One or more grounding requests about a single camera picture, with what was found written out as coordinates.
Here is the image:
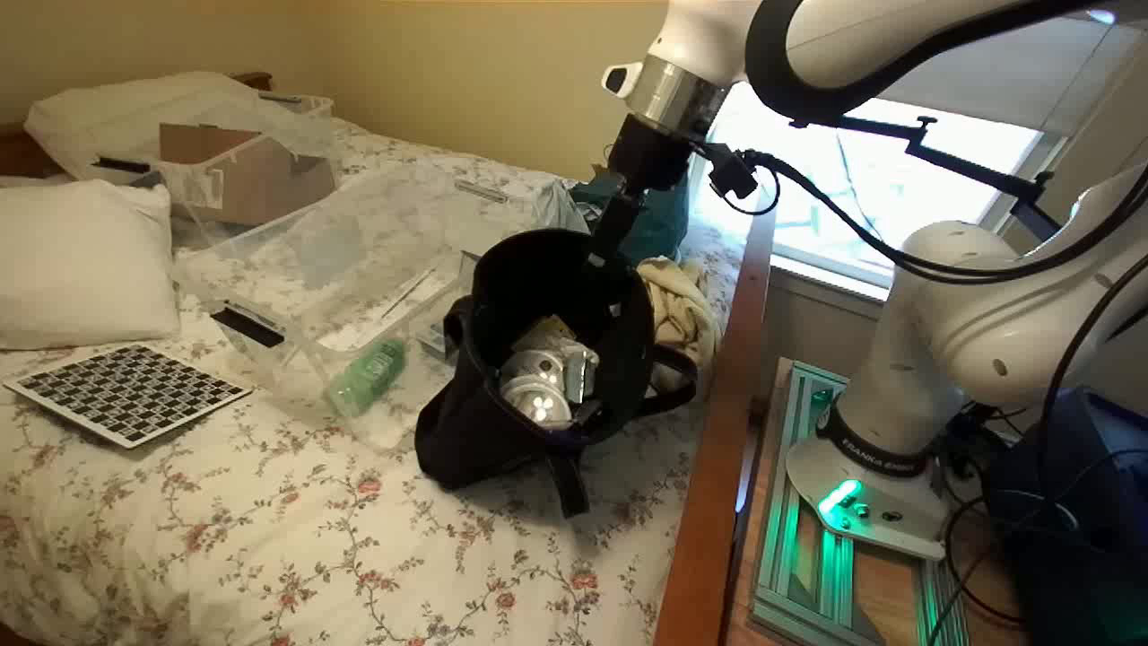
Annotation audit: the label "silver metal can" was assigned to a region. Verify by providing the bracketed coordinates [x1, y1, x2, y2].
[499, 367, 576, 434]

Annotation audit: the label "clear bin with cardboard box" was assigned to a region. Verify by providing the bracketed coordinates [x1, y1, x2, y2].
[20, 68, 349, 253]

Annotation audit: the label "green bottle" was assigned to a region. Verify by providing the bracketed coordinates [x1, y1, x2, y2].
[321, 339, 411, 419]

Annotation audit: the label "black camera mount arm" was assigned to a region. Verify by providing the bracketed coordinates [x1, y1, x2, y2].
[791, 107, 1069, 238]

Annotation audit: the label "shiny silver container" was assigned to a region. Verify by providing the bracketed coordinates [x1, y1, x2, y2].
[558, 349, 601, 404]

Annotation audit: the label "window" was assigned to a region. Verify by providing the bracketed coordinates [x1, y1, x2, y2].
[703, 11, 1148, 297]

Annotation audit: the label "teal cloth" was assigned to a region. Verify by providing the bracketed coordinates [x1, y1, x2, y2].
[569, 166, 693, 264]

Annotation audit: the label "white pillow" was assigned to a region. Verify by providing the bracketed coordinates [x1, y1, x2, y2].
[0, 176, 181, 353]

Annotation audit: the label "beige crumpled cloth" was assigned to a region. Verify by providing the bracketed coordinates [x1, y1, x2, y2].
[632, 256, 725, 369]

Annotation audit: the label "black floor cables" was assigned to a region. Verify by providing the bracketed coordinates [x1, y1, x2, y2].
[924, 404, 1043, 646]

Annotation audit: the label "dark blue bag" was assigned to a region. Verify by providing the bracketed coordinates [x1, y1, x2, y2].
[982, 389, 1148, 646]

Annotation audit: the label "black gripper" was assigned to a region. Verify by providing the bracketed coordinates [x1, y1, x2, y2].
[590, 115, 699, 268]

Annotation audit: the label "wooden headboard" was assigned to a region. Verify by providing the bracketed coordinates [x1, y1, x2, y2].
[0, 122, 59, 183]

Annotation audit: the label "large clear plastic bin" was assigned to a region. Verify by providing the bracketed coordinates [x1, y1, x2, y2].
[172, 158, 565, 422]

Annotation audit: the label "crumpled clear plastic bag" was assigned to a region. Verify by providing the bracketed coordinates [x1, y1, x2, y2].
[523, 176, 600, 238]

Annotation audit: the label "wooden bed frame rail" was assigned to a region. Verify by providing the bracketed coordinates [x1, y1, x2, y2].
[654, 207, 782, 646]

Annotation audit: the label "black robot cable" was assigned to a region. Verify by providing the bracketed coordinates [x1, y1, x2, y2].
[695, 141, 1148, 290]

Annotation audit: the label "floral bedspread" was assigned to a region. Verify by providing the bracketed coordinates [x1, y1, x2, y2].
[0, 110, 750, 646]

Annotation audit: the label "brown cardboard box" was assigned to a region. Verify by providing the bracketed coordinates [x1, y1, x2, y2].
[157, 122, 340, 229]

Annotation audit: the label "teal wooden platform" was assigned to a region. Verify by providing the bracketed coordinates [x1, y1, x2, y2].
[750, 354, 974, 646]

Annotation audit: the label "black fabric bag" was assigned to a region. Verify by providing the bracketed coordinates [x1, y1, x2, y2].
[411, 227, 703, 522]

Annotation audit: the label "black white checkerboard board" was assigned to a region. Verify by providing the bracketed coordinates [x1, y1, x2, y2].
[3, 341, 258, 452]

